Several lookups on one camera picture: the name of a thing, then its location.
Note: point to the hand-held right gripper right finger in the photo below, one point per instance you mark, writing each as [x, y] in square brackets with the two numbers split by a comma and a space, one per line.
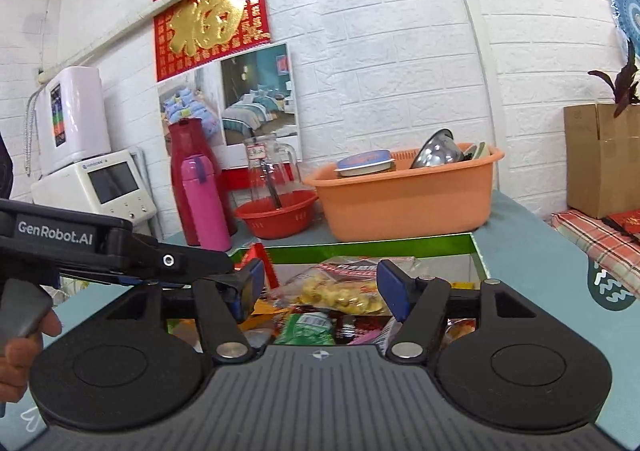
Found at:
[392, 291]

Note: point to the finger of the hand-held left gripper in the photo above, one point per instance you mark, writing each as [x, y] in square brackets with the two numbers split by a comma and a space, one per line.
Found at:
[200, 263]

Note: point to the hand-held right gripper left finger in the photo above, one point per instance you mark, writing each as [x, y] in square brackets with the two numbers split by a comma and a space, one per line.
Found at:
[257, 278]

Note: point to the clear orange-edged snack packet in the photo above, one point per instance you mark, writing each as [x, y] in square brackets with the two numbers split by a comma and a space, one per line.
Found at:
[267, 308]

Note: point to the green white cardboard box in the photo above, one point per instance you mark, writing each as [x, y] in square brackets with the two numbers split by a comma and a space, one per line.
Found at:
[375, 243]

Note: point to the clear galette cookie packet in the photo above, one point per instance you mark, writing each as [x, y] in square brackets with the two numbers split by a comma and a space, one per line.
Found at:
[340, 296]

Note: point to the green barcode snack packet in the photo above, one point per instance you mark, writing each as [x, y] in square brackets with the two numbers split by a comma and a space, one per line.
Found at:
[305, 328]

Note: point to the person's left hand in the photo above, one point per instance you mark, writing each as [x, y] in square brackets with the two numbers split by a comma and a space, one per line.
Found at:
[20, 366]

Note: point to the red fried snack packet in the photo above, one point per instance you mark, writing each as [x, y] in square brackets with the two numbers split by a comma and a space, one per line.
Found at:
[270, 271]

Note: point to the dark sausage packet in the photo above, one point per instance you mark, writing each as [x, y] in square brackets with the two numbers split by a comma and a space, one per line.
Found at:
[357, 328]

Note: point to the pink thermos bottle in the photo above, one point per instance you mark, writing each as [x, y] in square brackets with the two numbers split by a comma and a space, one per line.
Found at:
[205, 211]

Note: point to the white appliance with screen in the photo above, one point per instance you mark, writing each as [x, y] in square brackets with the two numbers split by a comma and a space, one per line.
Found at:
[75, 181]

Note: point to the red plastic basin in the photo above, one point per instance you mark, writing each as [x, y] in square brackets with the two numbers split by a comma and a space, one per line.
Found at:
[280, 223]

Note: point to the large yellow snack packet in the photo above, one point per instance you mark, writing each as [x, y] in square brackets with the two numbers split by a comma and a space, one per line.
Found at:
[460, 328]

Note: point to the dark ladle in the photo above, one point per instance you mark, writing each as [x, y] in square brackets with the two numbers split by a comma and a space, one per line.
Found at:
[272, 191]

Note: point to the orange plastic tub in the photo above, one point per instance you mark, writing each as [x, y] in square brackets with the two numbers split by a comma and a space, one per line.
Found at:
[400, 201]

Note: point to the glass pitcher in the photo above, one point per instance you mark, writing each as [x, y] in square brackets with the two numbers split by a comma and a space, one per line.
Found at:
[287, 166]

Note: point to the white water purifier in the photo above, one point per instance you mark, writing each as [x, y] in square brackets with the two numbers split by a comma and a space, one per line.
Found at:
[75, 116]

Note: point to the red thermos jug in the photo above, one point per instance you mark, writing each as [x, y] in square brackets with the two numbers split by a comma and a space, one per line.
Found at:
[187, 136]

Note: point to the round tin with blue lid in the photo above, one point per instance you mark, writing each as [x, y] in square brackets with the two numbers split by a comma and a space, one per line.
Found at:
[365, 161]

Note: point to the steel bowl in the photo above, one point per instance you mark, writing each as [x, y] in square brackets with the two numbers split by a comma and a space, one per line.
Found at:
[437, 148]

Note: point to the ceramic bowl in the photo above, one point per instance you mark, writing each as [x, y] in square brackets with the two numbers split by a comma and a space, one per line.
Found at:
[480, 151]

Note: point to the red plaid cloth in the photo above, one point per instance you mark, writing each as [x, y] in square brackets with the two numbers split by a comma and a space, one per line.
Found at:
[590, 236]

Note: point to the large brown cardboard box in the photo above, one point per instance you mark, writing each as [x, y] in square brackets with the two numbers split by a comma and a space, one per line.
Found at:
[600, 166]

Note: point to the purple leaf plant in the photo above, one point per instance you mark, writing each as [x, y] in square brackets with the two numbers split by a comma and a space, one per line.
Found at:
[627, 81]

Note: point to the large blue patterned fan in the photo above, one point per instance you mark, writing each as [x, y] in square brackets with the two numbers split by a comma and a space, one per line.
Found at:
[627, 6]

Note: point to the wall calendar poster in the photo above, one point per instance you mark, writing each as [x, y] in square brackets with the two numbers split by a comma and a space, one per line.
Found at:
[215, 21]

